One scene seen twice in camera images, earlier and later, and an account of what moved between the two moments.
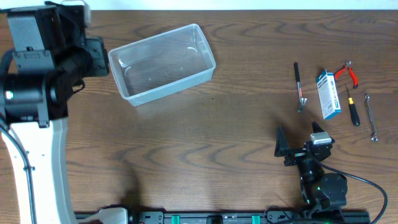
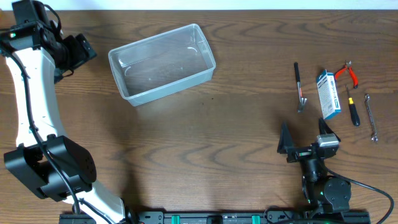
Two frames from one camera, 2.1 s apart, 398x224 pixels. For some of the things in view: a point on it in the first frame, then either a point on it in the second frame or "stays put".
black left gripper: [95, 69] to [79, 53]
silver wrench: [374, 137] stays put
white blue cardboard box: [328, 94] stays put
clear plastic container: [163, 65] stays put
